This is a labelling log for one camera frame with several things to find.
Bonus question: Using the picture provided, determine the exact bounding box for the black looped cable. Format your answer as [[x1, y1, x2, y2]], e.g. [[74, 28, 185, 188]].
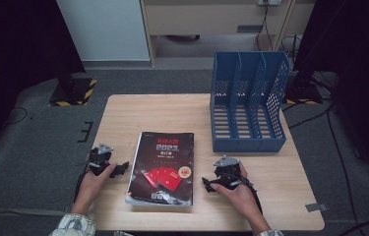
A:
[[279, 33, 303, 67]]

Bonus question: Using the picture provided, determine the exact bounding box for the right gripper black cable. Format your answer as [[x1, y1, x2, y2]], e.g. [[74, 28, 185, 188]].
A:
[[233, 172, 265, 215]]

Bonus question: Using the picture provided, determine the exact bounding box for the white power strip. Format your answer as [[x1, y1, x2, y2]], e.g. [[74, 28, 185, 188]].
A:
[[257, 0, 283, 7]]

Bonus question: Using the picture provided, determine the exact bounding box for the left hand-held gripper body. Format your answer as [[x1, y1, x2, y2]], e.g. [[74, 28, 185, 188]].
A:
[[86, 142, 118, 177]]

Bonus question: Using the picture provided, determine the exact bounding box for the thin black floor cable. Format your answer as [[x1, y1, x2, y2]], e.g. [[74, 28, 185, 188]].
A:
[[3, 106, 30, 128]]

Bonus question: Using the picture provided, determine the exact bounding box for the curved black floor cable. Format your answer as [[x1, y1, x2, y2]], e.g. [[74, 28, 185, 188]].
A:
[[338, 218, 369, 236]]

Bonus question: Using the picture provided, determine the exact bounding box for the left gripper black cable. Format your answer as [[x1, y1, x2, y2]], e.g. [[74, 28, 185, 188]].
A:
[[73, 162, 91, 205]]

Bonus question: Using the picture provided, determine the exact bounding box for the white panel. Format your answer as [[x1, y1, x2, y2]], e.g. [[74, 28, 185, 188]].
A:
[[55, 0, 151, 62]]

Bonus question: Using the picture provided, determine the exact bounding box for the black book with red print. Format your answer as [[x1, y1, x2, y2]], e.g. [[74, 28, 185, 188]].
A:
[[125, 131, 195, 207]]

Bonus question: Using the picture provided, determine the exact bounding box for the person's right hand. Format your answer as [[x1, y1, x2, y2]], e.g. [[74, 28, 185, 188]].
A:
[[209, 161, 263, 215]]

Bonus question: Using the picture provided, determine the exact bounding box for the light wooden desk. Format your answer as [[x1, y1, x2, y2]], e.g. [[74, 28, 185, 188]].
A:
[[139, 0, 316, 68]]

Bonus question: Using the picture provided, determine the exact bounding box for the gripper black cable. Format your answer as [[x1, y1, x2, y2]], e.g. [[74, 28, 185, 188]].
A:
[[73, 162, 91, 205], [233, 172, 265, 215]]

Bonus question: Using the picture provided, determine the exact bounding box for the grey label on desk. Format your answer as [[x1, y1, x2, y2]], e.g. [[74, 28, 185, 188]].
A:
[[236, 25, 264, 34]]

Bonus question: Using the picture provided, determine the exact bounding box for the stand base with hazard stripes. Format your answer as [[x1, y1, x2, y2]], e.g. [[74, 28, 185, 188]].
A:
[[283, 78, 324, 106], [48, 73, 98, 107]]

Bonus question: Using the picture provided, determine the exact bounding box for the long black floor cable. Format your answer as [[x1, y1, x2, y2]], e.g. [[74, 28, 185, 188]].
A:
[[325, 97, 366, 236]]

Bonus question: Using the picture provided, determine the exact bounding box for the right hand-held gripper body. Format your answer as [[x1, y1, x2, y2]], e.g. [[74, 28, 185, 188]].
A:
[[212, 154, 243, 191]]

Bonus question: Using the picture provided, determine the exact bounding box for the person's left hand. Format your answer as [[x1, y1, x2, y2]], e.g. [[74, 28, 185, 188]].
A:
[[77, 161, 118, 207]]

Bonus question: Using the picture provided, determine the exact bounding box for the black hanging power cable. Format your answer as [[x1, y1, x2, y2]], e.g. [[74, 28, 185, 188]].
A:
[[255, 4, 275, 53]]

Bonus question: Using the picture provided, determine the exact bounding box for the black curtain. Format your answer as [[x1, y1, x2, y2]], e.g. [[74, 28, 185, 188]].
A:
[[0, 0, 87, 166], [291, 0, 369, 190]]

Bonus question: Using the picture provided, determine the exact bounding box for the blue plastic file rack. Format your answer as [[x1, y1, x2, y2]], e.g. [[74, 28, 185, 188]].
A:
[[210, 50, 290, 153]]

